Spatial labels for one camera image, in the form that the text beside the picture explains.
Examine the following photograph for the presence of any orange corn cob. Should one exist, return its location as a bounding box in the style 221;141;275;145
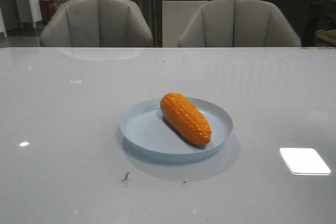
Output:
160;93;212;145

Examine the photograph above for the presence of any light blue round plate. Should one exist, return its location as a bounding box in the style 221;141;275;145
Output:
120;97;233;163

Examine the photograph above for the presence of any grey right armchair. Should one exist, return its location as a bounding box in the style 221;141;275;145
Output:
177;0;301;48

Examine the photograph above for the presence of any grey armchair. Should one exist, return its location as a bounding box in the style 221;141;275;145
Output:
177;0;301;48
39;0;153;47

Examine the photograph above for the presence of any grey left armchair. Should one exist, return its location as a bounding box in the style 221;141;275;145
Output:
39;0;153;47

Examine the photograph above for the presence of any red bin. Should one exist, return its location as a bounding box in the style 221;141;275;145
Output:
39;0;56;25

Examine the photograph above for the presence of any dark side chair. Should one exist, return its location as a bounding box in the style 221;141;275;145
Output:
301;0;335;47

